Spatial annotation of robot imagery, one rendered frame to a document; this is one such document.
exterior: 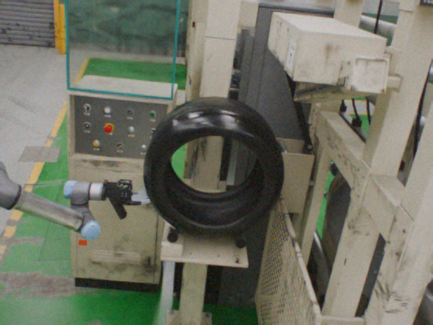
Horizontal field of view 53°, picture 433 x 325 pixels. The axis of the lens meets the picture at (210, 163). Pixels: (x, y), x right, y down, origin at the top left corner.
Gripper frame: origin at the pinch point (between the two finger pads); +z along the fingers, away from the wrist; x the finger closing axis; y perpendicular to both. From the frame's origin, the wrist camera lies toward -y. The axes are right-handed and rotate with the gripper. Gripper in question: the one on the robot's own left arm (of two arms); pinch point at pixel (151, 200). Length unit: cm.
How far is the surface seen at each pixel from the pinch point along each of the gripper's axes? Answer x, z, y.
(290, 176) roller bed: 19, 61, 9
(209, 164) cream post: 26.4, 23.7, 7.5
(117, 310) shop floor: 43, -20, -100
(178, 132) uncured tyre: -10.8, 9.7, 35.3
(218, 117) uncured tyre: -9.2, 23.7, 42.1
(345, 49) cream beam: -35, 56, 74
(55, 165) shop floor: 236, -119, -100
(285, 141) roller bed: 38, 60, 18
